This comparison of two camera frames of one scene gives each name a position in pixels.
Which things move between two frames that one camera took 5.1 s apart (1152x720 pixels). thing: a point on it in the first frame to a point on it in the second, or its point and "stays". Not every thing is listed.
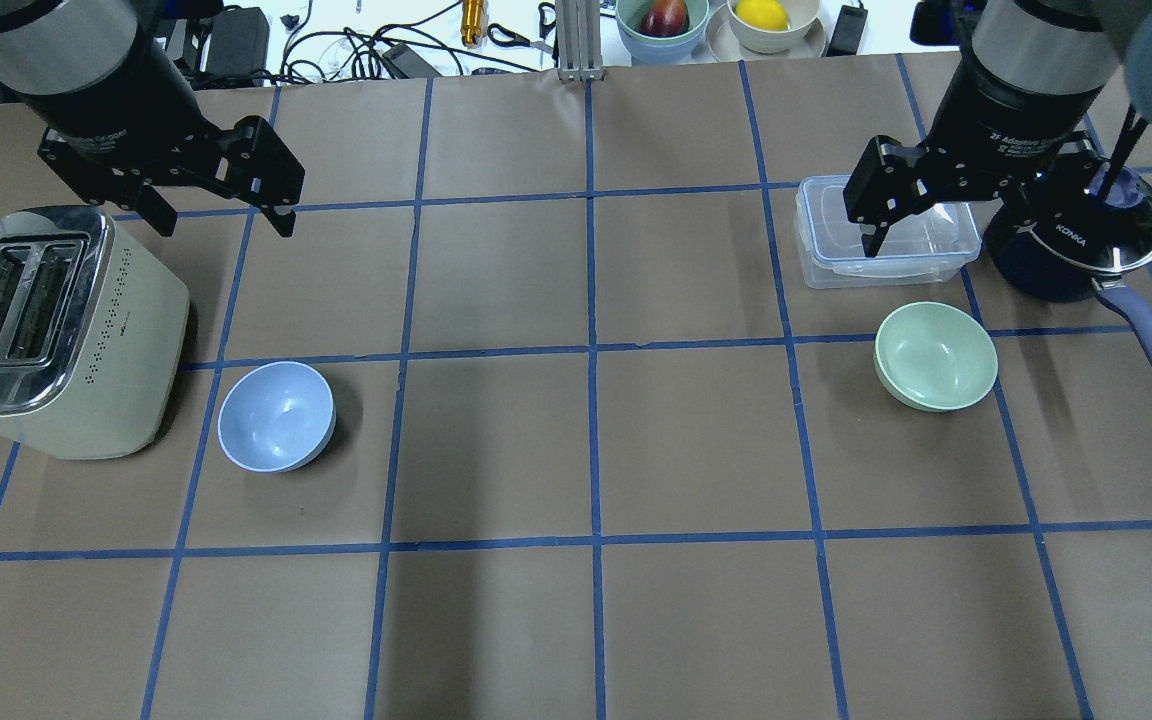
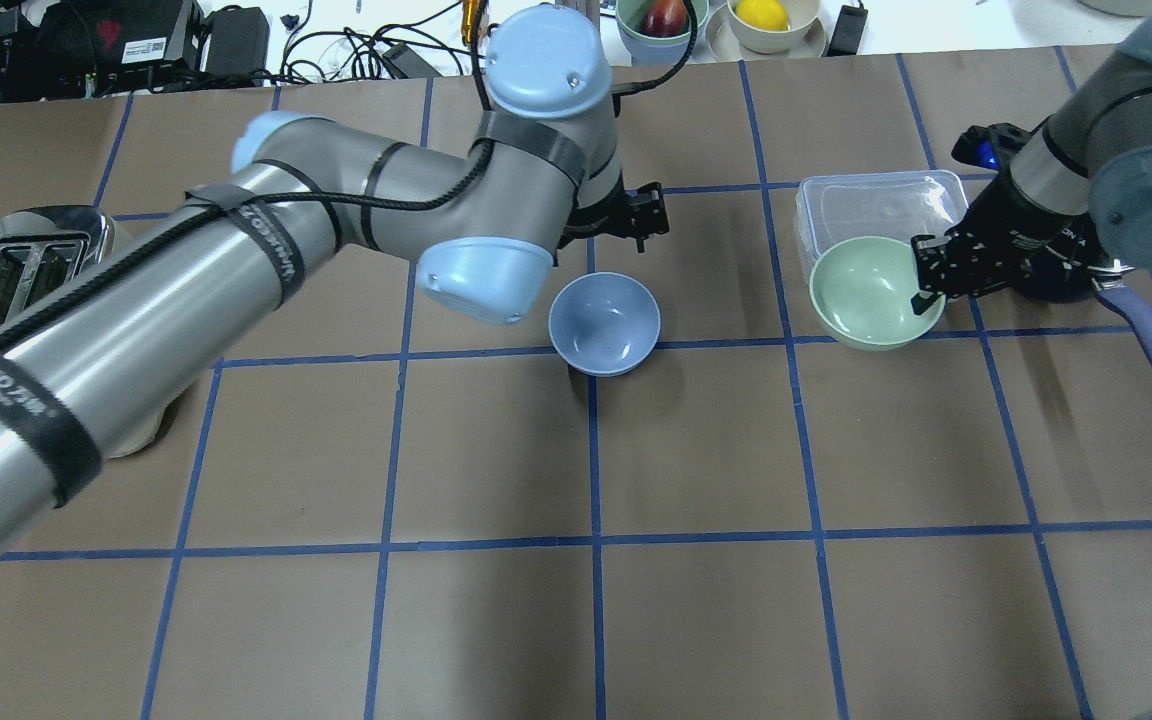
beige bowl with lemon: x=802 y=18 stays
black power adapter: x=847 y=34 stays
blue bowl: x=276 y=417 to x=604 y=324
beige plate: x=725 y=47 stays
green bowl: x=935 y=357 to x=861 y=292
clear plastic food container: x=926 y=247 stays
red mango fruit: x=666 y=18 stays
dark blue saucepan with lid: x=1062 y=243 stays
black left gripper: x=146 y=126 to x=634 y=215
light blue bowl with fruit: x=653 y=50 stays
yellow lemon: x=765 y=14 stays
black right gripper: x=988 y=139 to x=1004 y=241
